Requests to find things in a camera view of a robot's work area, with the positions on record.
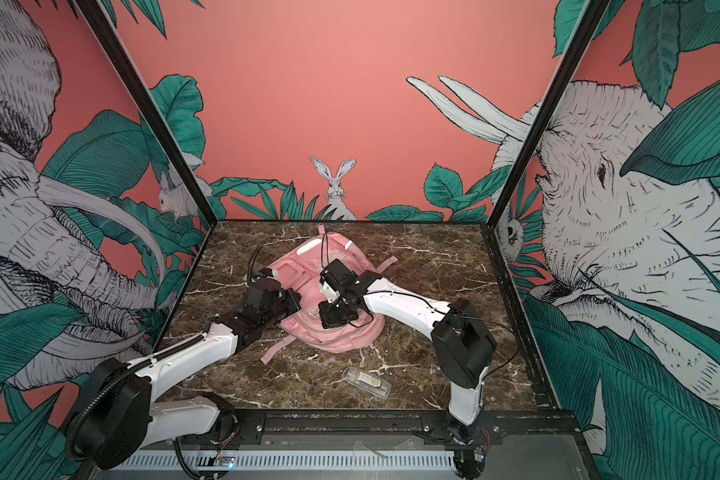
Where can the pink student backpack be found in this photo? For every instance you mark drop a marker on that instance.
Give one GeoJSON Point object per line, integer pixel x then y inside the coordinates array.
{"type": "Point", "coordinates": [300, 270]}

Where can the black corner frame post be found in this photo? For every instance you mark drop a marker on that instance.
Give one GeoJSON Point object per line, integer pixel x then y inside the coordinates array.
{"type": "Point", "coordinates": [104, 31]}
{"type": "Point", "coordinates": [588, 22]}

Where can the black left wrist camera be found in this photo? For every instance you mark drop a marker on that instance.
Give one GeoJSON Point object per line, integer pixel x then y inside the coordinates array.
{"type": "Point", "coordinates": [263, 293]}

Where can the black left corner frame post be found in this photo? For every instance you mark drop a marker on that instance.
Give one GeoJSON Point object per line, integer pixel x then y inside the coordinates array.
{"type": "Point", "coordinates": [104, 31]}

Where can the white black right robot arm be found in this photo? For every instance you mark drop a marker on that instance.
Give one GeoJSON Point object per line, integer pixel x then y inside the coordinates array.
{"type": "Point", "coordinates": [463, 346]}

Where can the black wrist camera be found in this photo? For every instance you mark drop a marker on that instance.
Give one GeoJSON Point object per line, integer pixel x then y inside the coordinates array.
{"type": "Point", "coordinates": [339, 279]}
{"type": "Point", "coordinates": [263, 293]}

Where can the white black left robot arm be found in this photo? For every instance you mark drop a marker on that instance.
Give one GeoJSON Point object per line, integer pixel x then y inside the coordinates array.
{"type": "Point", "coordinates": [119, 409]}

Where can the black front mounting rail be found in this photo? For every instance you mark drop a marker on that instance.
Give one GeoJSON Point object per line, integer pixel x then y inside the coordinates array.
{"type": "Point", "coordinates": [434, 426]}

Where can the black right corner frame post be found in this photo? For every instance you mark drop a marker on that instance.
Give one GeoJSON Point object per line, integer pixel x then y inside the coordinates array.
{"type": "Point", "coordinates": [588, 22]}

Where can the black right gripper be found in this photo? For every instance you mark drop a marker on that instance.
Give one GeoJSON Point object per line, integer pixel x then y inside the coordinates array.
{"type": "Point", "coordinates": [329, 319]}

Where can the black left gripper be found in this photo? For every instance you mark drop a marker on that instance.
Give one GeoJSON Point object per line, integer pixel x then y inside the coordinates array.
{"type": "Point", "coordinates": [295, 303]}

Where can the white ventilation grille strip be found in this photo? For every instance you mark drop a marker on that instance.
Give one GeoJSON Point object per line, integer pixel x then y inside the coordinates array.
{"type": "Point", "coordinates": [343, 460]}

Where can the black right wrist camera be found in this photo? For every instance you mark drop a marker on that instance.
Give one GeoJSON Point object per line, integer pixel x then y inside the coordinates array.
{"type": "Point", "coordinates": [339, 279]}

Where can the clear plastic eraser box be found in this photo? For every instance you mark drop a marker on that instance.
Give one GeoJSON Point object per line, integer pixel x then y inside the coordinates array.
{"type": "Point", "coordinates": [367, 382]}

